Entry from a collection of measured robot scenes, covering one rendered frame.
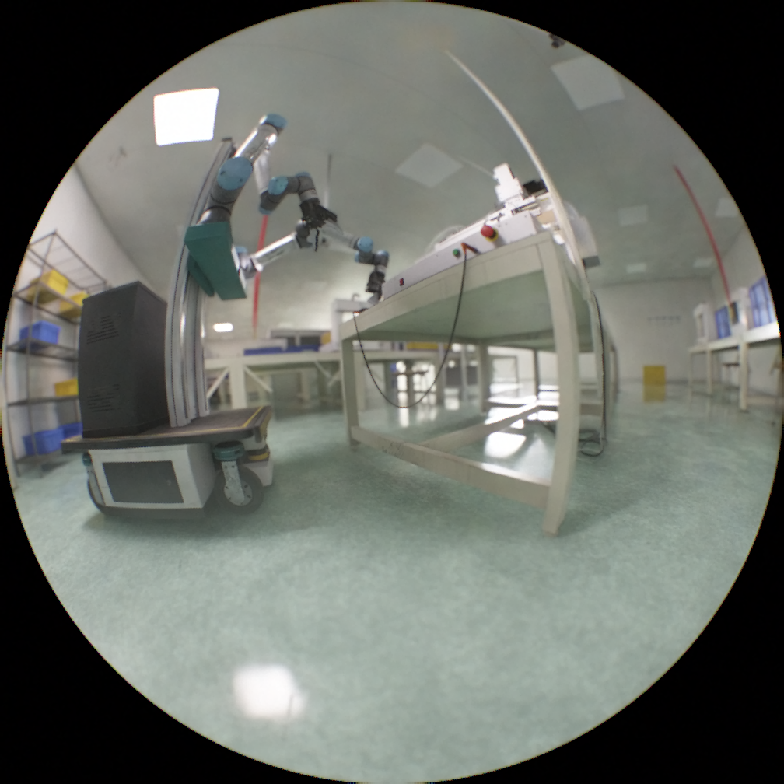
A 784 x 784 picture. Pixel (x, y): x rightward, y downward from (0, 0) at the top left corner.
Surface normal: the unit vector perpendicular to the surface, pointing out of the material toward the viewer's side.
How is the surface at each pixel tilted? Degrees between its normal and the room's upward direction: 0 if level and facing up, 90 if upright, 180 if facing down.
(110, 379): 90
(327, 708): 0
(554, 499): 90
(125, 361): 90
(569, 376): 90
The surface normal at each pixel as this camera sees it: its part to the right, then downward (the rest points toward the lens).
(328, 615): -0.07, -0.99
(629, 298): -0.82, 0.10
